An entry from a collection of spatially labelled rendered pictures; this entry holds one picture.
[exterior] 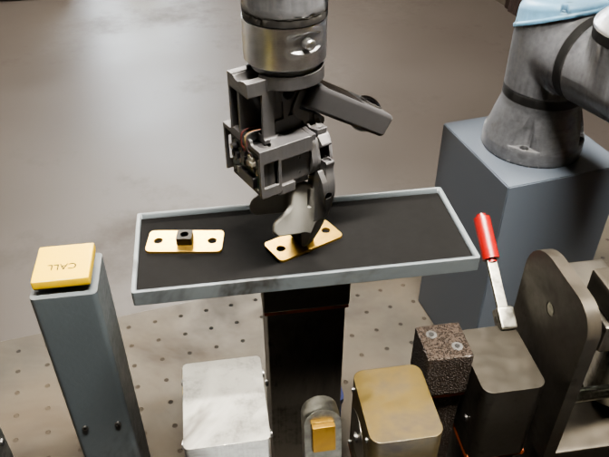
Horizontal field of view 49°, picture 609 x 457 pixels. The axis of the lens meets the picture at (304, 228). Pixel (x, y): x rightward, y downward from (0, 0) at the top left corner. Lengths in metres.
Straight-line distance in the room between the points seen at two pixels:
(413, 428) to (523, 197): 0.45
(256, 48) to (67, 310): 0.35
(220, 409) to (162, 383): 0.58
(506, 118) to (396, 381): 0.48
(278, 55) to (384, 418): 0.36
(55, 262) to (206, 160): 2.40
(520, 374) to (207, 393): 0.32
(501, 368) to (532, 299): 0.08
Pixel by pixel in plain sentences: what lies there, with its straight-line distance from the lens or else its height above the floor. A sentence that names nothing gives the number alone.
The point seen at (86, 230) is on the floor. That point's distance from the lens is 2.80.
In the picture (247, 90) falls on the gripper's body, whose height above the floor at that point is 1.37.
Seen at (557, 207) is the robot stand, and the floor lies 1.05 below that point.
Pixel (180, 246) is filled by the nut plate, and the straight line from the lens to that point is 0.74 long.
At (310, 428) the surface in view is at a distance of 0.65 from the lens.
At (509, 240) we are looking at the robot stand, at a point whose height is 1.00.
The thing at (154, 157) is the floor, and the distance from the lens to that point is 3.20.
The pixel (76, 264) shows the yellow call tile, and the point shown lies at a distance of 0.75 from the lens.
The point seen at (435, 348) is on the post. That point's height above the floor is 1.10.
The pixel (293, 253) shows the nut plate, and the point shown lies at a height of 1.16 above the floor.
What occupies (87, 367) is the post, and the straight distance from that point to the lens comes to 0.82.
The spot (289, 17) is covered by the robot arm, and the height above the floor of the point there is 1.43.
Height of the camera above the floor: 1.62
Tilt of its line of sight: 37 degrees down
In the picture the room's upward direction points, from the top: straight up
